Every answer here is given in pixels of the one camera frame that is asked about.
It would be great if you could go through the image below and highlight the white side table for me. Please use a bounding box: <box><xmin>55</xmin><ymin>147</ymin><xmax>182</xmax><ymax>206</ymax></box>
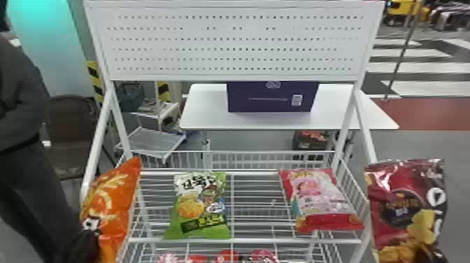
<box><xmin>179</xmin><ymin>83</ymin><xmax>400</xmax><ymax>169</ymax></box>

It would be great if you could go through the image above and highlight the dark blue box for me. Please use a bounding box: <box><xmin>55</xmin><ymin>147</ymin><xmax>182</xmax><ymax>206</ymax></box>
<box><xmin>226</xmin><ymin>80</ymin><xmax>320</xmax><ymax>113</ymax></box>

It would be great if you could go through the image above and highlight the black box with red print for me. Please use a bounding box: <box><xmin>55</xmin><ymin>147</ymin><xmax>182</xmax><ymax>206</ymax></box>
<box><xmin>292</xmin><ymin>129</ymin><xmax>332</xmax><ymax>152</ymax></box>

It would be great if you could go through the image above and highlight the small white shelf trolley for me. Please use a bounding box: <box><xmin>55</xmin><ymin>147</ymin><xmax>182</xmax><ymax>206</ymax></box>
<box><xmin>114</xmin><ymin>100</ymin><xmax>187</xmax><ymax>164</ymax></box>

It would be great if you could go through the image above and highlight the green snack packet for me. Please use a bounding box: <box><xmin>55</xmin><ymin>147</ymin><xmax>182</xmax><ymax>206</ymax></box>
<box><xmin>163</xmin><ymin>171</ymin><xmax>232</xmax><ymax>241</ymax></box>

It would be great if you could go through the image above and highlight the red and pink snack packet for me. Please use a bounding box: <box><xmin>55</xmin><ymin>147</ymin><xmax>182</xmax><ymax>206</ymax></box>
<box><xmin>278</xmin><ymin>167</ymin><xmax>366</xmax><ymax>234</ymax></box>

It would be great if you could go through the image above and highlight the orange snack packet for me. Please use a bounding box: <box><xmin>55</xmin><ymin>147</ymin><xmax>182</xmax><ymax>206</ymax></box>
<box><xmin>80</xmin><ymin>156</ymin><xmax>143</xmax><ymax>263</ymax></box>

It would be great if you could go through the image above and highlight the brown chair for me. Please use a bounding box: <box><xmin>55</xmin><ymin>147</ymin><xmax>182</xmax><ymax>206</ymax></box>
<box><xmin>43</xmin><ymin>94</ymin><xmax>101</xmax><ymax>181</ymax></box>

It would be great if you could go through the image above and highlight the grey metal pole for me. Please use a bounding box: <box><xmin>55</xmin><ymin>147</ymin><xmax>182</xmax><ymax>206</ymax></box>
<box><xmin>383</xmin><ymin>0</ymin><xmax>424</xmax><ymax>101</ymax></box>

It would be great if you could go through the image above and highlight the dark red snack packet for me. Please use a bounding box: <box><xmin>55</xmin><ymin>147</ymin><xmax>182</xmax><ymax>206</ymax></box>
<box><xmin>364</xmin><ymin>158</ymin><xmax>449</xmax><ymax>263</ymax></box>

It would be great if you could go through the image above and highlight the person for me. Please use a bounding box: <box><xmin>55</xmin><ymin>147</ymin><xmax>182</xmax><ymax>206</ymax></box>
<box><xmin>0</xmin><ymin>0</ymin><xmax>86</xmax><ymax>263</ymax></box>

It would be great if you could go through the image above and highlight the yellow and black striped post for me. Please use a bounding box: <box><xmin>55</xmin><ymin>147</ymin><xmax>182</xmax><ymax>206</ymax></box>
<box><xmin>85</xmin><ymin>59</ymin><xmax>104</xmax><ymax>104</ymax></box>
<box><xmin>156</xmin><ymin>80</ymin><xmax>172</xmax><ymax>104</ymax></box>

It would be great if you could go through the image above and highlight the white wire rack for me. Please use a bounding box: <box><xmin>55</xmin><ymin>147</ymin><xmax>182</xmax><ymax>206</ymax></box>
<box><xmin>79</xmin><ymin>0</ymin><xmax>386</xmax><ymax>263</ymax></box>

